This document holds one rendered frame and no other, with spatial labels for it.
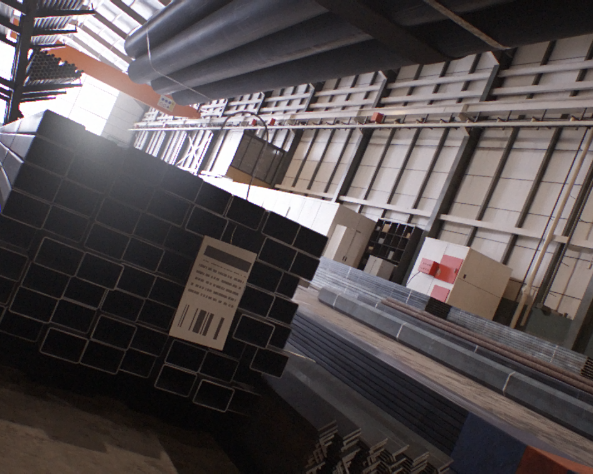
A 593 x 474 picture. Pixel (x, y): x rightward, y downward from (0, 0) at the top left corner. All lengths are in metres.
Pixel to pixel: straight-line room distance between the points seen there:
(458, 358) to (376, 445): 6.19
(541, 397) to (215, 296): 5.49
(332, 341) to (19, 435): 1.93
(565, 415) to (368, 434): 5.16
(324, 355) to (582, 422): 3.56
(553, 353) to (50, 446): 10.88
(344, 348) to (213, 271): 1.73
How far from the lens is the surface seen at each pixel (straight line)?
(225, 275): 1.03
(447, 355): 7.35
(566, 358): 11.47
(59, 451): 1.01
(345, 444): 1.04
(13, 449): 0.97
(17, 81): 10.16
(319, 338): 2.91
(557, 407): 6.27
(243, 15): 2.49
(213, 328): 1.04
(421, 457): 1.12
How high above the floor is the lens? 0.35
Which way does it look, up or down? 1 degrees up
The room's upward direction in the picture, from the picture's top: 23 degrees clockwise
